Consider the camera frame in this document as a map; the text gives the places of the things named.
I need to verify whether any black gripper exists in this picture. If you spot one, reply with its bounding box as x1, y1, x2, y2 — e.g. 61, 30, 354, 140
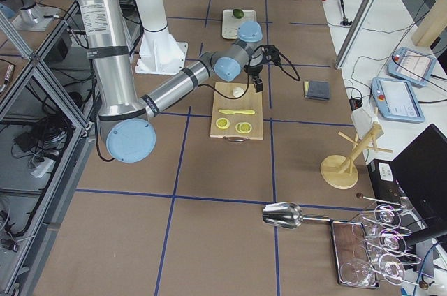
244, 45, 279, 93

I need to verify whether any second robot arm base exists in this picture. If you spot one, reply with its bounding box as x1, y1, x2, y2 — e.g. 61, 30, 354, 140
1, 0, 60, 31

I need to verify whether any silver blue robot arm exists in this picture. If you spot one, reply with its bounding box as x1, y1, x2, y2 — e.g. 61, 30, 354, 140
75, 0, 270, 163

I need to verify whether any wooden cutting board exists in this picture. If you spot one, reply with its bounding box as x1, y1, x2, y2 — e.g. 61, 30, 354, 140
210, 82, 263, 140

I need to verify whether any yellow plastic knife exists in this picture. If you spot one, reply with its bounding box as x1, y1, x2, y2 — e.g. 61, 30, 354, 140
218, 109, 256, 115

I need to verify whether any right lemon slice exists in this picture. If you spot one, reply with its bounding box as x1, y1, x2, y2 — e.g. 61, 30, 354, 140
235, 121, 253, 134

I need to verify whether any lemon slice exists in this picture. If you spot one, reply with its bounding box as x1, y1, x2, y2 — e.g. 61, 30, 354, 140
235, 121, 253, 134
215, 117, 230, 130

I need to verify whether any left lemon slice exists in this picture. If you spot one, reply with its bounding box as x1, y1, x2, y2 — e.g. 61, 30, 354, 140
215, 117, 230, 130

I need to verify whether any dark blue sponge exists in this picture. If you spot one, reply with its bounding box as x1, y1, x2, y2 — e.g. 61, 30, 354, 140
303, 80, 330, 101

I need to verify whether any white plastic tray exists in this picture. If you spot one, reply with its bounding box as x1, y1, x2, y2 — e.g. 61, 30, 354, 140
221, 9, 257, 40

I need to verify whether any green lime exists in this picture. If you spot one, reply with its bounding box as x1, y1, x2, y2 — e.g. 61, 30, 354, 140
232, 9, 244, 19

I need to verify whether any wooden mug tree stand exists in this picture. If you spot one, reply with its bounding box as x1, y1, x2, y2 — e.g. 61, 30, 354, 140
320, 121, 393, 190

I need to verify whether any metal scoop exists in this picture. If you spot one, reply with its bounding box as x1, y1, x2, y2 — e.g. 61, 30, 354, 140
262, 202, 331, 230

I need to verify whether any blue teach pendant near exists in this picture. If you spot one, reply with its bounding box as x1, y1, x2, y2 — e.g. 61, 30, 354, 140
371, 77, 425, 123

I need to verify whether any blue teach pendant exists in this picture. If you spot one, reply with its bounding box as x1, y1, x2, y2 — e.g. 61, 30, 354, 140
388, 47, 437, 87
371, 77, 425, 123

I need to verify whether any blue teach pendant far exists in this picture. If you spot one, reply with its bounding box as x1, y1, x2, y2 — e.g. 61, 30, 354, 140
388, 47, 437, 87

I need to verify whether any black monitor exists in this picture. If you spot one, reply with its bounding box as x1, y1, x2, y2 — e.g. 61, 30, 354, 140
391, 124, 446, 241

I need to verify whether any wine glass rack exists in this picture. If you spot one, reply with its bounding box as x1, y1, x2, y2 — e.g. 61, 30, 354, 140
342, 193, 422, 288

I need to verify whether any dark wooden tray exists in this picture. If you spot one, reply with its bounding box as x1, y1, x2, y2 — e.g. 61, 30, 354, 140
330, 221, 370, 287

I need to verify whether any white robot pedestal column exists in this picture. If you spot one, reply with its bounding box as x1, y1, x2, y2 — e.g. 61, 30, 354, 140
135, 0, 188, 75

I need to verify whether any aluminium frame post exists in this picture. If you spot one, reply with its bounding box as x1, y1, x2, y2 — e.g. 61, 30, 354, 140
335, 0, 375, 69

